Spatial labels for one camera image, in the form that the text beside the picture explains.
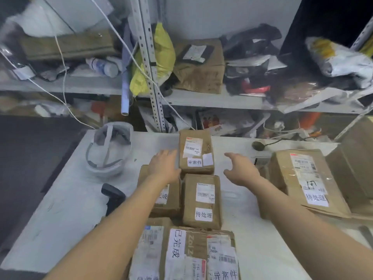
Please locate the person's left hand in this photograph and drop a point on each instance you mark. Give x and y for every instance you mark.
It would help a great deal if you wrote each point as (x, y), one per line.
(164, 167)

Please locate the person's right hand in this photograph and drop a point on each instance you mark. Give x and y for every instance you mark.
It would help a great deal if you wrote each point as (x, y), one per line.
(244, 172)

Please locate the person's right thumb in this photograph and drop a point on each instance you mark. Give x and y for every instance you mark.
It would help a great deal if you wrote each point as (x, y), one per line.
(229, 173)

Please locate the person's left thumb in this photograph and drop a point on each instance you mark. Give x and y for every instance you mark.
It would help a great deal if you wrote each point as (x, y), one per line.
(178, 172)

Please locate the person's right forearm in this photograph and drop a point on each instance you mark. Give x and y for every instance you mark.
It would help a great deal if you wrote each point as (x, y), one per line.
(306, 230)

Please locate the person's left forearm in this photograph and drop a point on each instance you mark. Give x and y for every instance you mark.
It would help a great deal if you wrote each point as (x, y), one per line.
(116, 236)

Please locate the small cardboard parcel, two white stickers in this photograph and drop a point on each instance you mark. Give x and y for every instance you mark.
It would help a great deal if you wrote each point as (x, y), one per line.
(195, 151)

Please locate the brown cardboard parcel, side label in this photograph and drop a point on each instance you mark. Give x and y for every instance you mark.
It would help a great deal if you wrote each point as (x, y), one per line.
(167, 201)

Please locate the tall cardboard parcel, white labels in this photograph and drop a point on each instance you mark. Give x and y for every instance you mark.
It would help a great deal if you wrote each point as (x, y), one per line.
(202, 201)

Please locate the small round dark device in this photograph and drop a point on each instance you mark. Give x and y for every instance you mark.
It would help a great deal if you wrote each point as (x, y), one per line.
(258, 145)

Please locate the black barcode scanner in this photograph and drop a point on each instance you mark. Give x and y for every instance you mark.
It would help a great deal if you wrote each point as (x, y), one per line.
(113, 198)

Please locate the white headset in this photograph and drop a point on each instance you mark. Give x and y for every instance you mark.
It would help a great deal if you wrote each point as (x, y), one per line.
(109, 154)

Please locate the large flat cardboard parcel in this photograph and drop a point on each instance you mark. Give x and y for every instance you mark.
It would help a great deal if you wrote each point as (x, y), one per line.
(306, 180)

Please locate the cardboard parcel, printed brown tape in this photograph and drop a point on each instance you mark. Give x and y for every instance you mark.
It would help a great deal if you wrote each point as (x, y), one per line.
(186, 253)

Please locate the cardboard parcel, blue-edged label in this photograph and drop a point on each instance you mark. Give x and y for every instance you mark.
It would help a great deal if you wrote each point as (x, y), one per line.
(150, 250)

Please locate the worn cardboard parcel, crumpled labels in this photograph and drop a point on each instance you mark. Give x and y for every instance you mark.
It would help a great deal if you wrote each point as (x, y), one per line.
(223, 256)

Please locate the white plastic tube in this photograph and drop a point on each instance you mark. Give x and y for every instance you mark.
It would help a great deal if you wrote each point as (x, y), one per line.
(125, 96)

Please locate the crumpled cardboard box, black pouch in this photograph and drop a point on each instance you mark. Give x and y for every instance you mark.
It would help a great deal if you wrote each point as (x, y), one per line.
(201, 69)

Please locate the grey metal shelf rack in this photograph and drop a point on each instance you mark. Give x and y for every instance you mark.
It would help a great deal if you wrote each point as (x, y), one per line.
(150, 69)

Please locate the yellow plastic bag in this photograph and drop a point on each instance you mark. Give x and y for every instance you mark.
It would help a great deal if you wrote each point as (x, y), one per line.
(163, 52)

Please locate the large open cardboard carton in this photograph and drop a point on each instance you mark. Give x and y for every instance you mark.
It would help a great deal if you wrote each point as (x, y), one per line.
(354, 166)

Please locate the clear plastic bottle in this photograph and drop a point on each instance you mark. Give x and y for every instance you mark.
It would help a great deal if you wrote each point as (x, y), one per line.
(102, 67)

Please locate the black plastic bags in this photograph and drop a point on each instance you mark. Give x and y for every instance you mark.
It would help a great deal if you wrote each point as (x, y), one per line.
(250, 40)

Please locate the white and yellow mailer bag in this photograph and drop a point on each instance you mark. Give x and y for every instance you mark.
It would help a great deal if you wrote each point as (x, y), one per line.
(341, 61)

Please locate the flat brown cardboard package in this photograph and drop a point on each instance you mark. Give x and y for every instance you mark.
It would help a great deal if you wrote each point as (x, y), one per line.
(70, 46)

